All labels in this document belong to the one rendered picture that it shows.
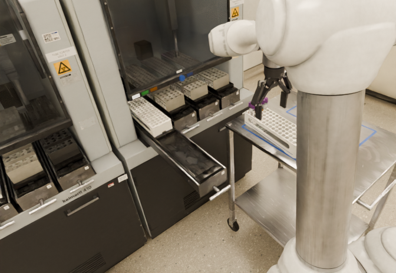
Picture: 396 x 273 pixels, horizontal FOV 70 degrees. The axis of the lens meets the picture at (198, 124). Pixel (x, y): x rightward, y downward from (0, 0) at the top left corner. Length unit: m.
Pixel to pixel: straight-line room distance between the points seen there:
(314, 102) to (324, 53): 0.09
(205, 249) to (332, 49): 1.56
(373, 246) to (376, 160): 0.49
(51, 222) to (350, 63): 1.25
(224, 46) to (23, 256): 1.17
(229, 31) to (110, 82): 0.56
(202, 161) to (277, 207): 0.66
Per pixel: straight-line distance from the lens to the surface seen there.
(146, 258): 1.86
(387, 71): 3.13
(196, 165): 1.12
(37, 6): 1.11
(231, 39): 0.92
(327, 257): 0.65
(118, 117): 1.31
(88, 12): 1.15
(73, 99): 1.21
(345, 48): 0.42
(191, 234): 1.89
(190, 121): 1.43
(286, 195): 1.72
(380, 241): 0.79
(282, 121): 1.21
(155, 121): 1.29
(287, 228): 1.59
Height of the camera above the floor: 1.58
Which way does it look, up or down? 36 degrees down
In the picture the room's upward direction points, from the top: 6 degrees counter-clockwise
